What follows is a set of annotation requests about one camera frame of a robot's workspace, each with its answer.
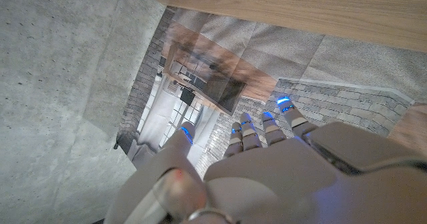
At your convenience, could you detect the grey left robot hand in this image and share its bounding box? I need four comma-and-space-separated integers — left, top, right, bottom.
103, 96, 427, 224

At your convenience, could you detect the printed office backdrop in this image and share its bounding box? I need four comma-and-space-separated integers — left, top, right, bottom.
113, 5, 427, 181

